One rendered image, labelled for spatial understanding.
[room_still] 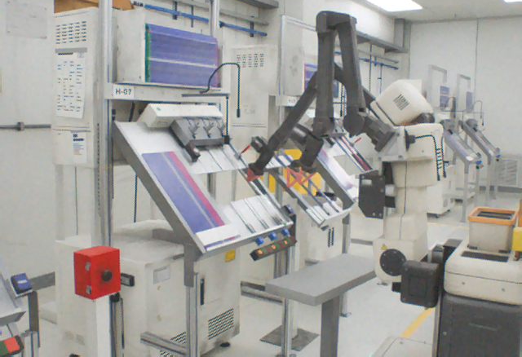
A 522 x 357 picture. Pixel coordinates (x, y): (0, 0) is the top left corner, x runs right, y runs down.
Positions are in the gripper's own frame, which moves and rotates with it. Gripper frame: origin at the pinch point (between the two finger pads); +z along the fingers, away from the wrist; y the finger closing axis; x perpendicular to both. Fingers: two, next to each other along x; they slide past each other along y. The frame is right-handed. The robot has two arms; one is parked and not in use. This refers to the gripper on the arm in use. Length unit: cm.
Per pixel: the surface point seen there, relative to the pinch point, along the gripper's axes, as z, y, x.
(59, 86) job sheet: 9, 60, -81
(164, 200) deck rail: 2, 60, 1
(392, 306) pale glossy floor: 47, -113, 90
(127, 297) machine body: 52, 60, 12
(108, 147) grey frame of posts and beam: 6, 62, -36
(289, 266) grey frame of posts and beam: 21.5, -9.9, 41.9
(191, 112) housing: -10.4, 16.0, -39.3
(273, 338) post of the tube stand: 70, -24, 59
